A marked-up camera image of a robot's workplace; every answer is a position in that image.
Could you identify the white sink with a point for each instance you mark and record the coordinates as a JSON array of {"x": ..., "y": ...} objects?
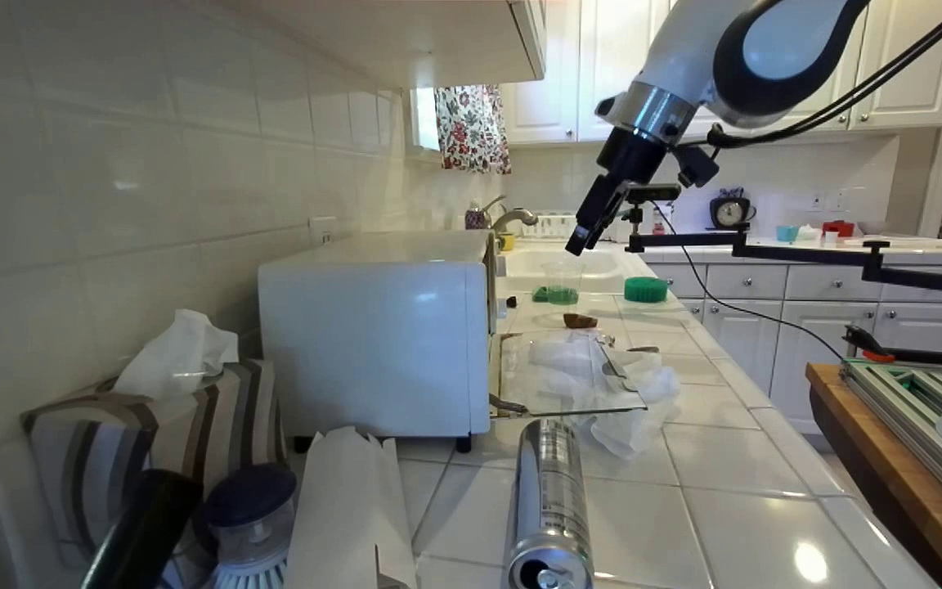
[{"x": 556, "y": 264}]

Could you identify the white overhead cabinet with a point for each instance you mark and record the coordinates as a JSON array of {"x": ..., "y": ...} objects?
[{"x": 417, "y": 36}]

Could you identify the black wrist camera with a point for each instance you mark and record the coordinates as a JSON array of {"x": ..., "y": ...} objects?
[{"x": 698, "y": 164}]

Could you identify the black orange tool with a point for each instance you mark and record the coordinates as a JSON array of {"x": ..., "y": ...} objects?
[{"x": 869, "y": 345}]

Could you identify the green framed board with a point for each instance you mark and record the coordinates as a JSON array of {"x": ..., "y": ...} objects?
[{"x": 908, "y": 395}]

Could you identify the shiny cylindrical bottle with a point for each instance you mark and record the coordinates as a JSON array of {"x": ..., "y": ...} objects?
[{"x": 548, "y": 502}]

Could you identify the striped grey towel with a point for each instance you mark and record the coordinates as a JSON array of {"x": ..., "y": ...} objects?
[{"x": 89, "y": 458}]

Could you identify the wooden table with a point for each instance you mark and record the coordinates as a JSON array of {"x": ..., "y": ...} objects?
[{"x": 897, "y": 492}]

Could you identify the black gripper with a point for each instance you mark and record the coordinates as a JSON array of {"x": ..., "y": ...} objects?
[{"x": 627, "y": 164}]

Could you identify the green scrubber sponge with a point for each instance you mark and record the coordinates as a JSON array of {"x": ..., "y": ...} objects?
[{"x": 644, "y": 289}]

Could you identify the dish brush with blue top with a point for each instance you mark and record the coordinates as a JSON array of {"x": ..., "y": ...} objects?
[{"x": 252, "y": 511}]

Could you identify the small brown object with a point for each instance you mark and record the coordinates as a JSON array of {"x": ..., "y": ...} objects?
[{"x": 575, "y": 323}]

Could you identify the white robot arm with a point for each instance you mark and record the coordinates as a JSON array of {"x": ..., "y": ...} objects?
[{"x": 787, "y": 51}]

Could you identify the metal spoon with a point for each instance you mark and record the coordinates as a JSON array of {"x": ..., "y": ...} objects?
[{"x": 616, "y": 362}]

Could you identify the floral curtain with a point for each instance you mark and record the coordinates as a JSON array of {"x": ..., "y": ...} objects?
[{"x": 471, "y": 126}]

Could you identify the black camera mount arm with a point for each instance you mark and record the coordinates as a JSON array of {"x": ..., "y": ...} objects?
[{"x": 799, "y": 248}]

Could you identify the white toaster oven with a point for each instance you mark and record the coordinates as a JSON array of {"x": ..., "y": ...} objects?
[{"x": 373, "y": 329}]

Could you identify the white upper wall cabinets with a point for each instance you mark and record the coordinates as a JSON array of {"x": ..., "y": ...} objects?
[{"x": 918, "y": 77}]

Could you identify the red small object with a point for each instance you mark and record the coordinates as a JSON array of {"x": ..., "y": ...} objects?
[{"x": 838, "y": 225}]

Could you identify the green plastic object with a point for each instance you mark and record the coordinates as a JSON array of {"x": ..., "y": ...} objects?
[{"x": 554, "y": 295}]

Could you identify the metal faucet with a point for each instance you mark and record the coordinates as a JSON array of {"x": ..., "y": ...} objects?
[{"x": 513, "y": 218}]

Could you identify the small black clock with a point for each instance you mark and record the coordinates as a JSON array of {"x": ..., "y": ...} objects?
[{"x": 735, "y": 211}]

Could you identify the teal cup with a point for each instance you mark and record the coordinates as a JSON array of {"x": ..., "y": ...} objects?
[{"x": 787, "y": 232}]

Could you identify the white paper bag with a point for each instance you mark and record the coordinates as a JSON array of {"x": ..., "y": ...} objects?
[{"x": 345, "y": 511}]

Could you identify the white crumpled tissue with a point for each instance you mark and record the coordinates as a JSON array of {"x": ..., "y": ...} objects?
[{"x": 176, "y": 347}]

